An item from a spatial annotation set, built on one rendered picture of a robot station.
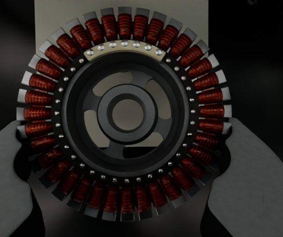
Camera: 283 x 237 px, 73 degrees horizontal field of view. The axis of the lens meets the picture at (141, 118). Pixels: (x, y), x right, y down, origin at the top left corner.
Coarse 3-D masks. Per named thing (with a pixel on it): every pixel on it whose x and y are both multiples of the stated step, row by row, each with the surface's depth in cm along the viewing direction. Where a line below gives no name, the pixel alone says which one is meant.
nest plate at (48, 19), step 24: (48, 0) 16; (72, 0) 16; (96, 0) 16; (120, 0) 16; (144, 0) 16; (168, 0) 16; (192, 0) 16; (48, 24) 16; (192, 24) 17; (120, 72) 17; (96, 120) 17; (120, 120) 17; (96, 144) 17; (144, 144) 17
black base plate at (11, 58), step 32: (0, 0) 17; (32, 0) 17; (224, 0) 18; (256, 0) 18; (0, 32) 17; (32, 32) 17; (224, 32) 18; (256, 32) 18; (0, 64) 17; (224, 64) 18; (256, 64) 18; (0, 96) 17; (256, 96) 18; (0, 128) 18; (256, 128) 18; (64, 224) 18; (96, 224) 18; (128, 224) 18; (160, 224) 18; (192, 224) 18
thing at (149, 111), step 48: (48, 48) 9; (96, 48) 10; (144, 48) 10; (192, 48) 10; (48, 96) 9; (96, 96) 12; (144, 96) 11; (192, 96) 10; (48, 144) 9; (192, 144) 10; (96, 192) 9; (144, 192) 9; (192, 192) 10
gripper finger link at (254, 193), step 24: (240, 144) 9; (264, 144) 9; (240, 168) 7; (264, 168) 7; (216, 192) 6; (240, 192) 6; (264, 192) 6; (216, 216) 6; (240, 216) 6; (264, 216) 6
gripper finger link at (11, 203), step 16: (16, 128) 10; (0, 144) 9; (16, 144) 9; (0, 160) 8; (16, 160) 8; (0, 176) 7; (16, 176) 7; (0, 192) 6; (16, 192) 6; (32, 192) 7; (0, 208) 6; (16, 208) 6; (32, 208) 6; (0, 224) 6; (16, 224) 6; (32, 224) 6
